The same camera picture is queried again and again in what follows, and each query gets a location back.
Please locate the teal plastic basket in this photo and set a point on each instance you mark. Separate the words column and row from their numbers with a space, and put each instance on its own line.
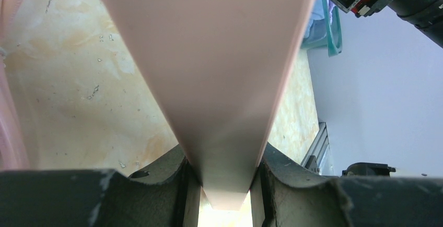
column 324, row 28

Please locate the pink power strip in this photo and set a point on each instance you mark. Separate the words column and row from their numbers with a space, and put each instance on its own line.
column 218, row 70

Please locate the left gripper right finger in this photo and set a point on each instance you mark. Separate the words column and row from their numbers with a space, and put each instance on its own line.
column 284, row 193

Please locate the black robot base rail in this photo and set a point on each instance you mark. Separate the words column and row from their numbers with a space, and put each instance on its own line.
column 318, row 159

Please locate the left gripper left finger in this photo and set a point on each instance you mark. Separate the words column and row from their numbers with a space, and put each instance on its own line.
column 163, row 193

